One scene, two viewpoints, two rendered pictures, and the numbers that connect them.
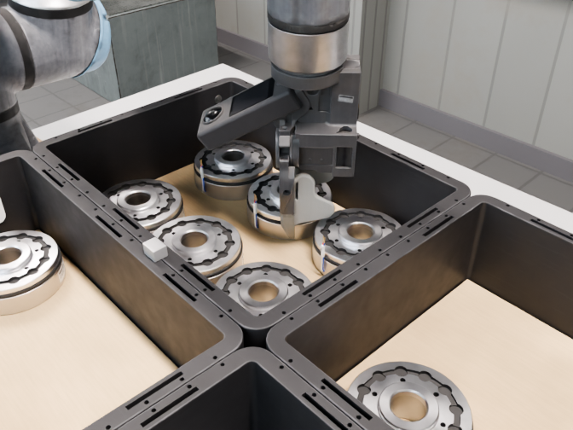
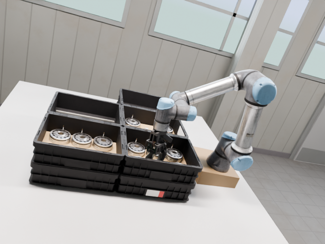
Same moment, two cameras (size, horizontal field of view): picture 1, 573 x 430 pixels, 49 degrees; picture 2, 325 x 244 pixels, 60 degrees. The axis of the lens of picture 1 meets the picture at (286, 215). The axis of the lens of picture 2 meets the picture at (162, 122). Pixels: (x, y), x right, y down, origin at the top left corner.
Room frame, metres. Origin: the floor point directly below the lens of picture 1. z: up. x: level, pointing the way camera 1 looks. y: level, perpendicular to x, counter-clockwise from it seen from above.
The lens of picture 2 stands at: (1.12, -1.15, 1.64)
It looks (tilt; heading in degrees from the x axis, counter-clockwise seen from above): 24 degrees down; 116
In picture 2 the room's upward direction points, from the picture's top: 18 degrees clockwise
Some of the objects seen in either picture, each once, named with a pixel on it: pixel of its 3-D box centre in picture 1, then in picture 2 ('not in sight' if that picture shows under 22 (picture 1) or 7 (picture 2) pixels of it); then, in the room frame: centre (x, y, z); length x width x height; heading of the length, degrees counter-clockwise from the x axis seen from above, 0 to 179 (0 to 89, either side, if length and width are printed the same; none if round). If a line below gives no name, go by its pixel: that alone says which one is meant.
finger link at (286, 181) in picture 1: (287, 174); not in sight; (0.56, 0.00, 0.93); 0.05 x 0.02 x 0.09; 178
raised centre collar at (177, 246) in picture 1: (193, 241); not in sight; (0.53, 0.10, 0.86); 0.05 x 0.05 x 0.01
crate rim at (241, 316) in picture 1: (240, 176); (160, 148); (0.58, 0.05, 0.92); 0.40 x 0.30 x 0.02; 43
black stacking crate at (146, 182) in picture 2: not in sight; (152, 172); (0.58, 0.05, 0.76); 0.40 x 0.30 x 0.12; 43
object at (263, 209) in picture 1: (289, 194); not in sight; (0.63, 0.00, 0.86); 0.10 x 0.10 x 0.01
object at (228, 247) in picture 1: (194, 244); not in sight; (0.53, 0.10, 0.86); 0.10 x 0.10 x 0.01
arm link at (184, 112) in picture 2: not in sight; (183, 111); (0.62, 0.06, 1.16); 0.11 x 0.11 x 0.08; 46
